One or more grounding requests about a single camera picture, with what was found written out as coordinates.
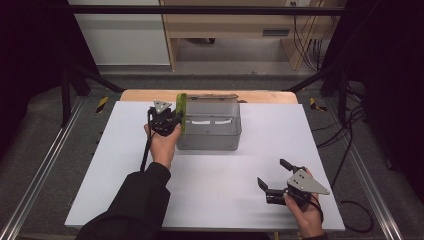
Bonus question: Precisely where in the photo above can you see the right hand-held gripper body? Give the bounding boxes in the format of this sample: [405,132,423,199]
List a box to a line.
[265,168,331,210]

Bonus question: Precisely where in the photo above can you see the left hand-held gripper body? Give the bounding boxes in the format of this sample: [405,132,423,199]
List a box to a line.
[148,99,177,137]

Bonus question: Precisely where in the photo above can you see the grey translucent plastic box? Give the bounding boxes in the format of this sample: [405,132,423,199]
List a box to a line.
[176,93,242,152]

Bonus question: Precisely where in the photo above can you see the person's left hand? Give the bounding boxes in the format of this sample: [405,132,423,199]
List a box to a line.
[143,122,183,171]

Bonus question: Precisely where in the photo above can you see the person's right hand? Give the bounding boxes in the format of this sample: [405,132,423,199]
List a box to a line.
[283,167,325,239]

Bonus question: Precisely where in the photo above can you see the yellow black striped tape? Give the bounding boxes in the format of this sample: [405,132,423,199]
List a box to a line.
[95,96,110,114]
[309,97,328,113]

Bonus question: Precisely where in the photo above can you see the white cabinet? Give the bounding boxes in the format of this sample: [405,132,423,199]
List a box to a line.
[65,0,171,66]

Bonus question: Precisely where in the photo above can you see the black metal stand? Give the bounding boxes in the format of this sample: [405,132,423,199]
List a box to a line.
[283,63,350,125]
[60,63,125,128]

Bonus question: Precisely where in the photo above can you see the wooden desk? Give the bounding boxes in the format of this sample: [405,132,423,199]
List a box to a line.
[159,0,336,72]

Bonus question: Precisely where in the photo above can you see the black curtain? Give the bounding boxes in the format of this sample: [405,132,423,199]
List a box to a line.
[0,0,98,158]
[321,0,424,194]

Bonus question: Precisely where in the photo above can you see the right hand-held gripper cable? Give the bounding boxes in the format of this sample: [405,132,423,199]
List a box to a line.
[308,193,325,224]

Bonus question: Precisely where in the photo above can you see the hand-held gripper cable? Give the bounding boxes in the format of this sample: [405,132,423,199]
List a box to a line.
[139,109,157,173]
[308,193,325,224]

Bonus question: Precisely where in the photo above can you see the left hand-held gripper cable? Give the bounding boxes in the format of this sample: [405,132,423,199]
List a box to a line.
[139,109,157,173]

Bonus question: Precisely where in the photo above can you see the aluminium floor rail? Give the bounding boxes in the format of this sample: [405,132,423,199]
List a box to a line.
[324,99,405,240]
[0,98,86,240]

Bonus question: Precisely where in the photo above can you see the black looped floor cable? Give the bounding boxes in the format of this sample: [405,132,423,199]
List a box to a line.
[337,199,375,234]

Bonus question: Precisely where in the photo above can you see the black floor cable bundle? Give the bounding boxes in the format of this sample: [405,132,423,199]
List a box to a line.
[311,83,367,186]

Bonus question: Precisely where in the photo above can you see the black horizontal frame bar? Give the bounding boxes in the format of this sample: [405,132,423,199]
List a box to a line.
[65,4,348,16]

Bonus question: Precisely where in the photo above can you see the black hanging desk cables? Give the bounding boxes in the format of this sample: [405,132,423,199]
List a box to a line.
[289,1,326,72]

